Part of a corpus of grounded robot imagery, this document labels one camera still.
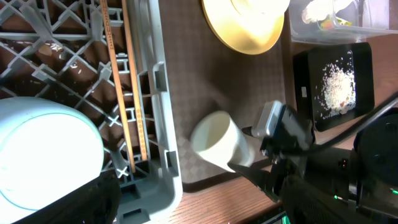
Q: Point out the pink plastic bowl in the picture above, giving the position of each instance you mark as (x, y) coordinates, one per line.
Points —
(273, 8)

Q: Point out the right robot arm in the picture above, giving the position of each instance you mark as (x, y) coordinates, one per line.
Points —
(352, 178)

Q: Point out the yellow plastic plate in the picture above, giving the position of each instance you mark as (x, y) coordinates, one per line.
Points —
(248, 34)

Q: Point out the cream plastic cup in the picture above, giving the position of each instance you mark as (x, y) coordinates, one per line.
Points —
(218, 140)

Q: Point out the black plastic tray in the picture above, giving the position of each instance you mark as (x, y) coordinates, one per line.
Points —
(307, 73)

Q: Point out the white napkin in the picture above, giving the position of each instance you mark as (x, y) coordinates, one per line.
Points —
(319, 10)

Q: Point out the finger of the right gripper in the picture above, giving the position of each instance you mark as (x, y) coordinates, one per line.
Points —
(260, 178)

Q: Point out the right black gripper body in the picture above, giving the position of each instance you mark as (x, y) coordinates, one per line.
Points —
(293, 135)

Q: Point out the grey plastic dish rack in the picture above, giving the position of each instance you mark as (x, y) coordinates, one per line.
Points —
(57, 50)

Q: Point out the clear plastic bin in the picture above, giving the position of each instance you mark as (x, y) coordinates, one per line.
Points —
(370, 18)

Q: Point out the dark brown serving tray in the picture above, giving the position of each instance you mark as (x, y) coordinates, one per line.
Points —
(206, 76)

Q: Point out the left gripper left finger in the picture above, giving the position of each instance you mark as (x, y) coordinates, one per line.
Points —
(95, 202)

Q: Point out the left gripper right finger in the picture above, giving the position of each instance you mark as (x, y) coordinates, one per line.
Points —
(304, 203)

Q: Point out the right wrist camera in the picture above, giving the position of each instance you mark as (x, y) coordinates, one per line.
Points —
(266, 120)

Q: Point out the green orange snack wrapper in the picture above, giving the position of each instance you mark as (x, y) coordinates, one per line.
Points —
(329, 24)

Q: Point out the rice food waste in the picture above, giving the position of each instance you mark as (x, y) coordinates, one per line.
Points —
(337, 88)

